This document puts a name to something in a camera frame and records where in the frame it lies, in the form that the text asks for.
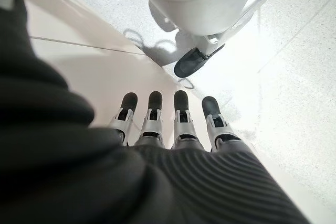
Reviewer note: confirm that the left robot hand dark glove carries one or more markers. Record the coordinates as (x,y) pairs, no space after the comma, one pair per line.
(78,176)

